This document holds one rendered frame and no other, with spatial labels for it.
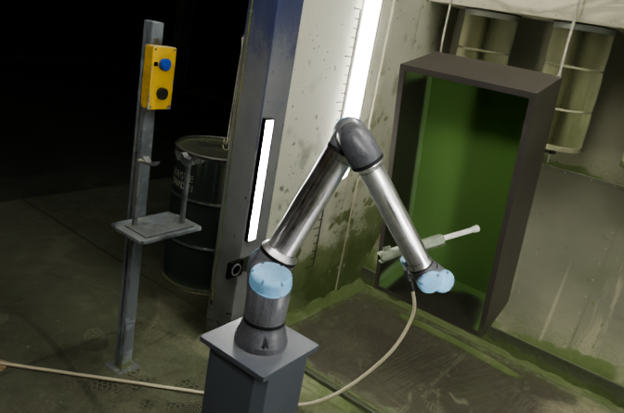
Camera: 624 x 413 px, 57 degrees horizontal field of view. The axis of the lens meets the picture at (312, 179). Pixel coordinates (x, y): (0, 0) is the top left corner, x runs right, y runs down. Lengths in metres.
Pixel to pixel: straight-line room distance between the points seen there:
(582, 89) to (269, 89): 1.82
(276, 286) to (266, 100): 1.05
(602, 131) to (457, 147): 1.25
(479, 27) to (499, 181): 1.20
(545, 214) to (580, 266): 0.38
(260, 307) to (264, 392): 0.28
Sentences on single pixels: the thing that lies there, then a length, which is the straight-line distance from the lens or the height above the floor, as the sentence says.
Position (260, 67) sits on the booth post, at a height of 1.50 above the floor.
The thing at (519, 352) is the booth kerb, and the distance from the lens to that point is 3.76.
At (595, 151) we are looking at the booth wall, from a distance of 3.99.
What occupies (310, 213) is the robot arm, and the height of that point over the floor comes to 1.10.
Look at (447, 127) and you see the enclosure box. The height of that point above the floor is 1.35.
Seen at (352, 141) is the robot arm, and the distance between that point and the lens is 1.92.
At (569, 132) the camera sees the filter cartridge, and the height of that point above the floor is 1.38.
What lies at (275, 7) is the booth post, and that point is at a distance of 2.69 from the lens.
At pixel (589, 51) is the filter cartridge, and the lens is 3.62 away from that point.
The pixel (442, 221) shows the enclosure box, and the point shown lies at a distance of 3.16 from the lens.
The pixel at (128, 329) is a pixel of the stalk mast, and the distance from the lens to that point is 2.95.
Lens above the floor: 1.78
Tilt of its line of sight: 16 degrees down
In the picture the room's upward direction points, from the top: 10 degrees clockwise
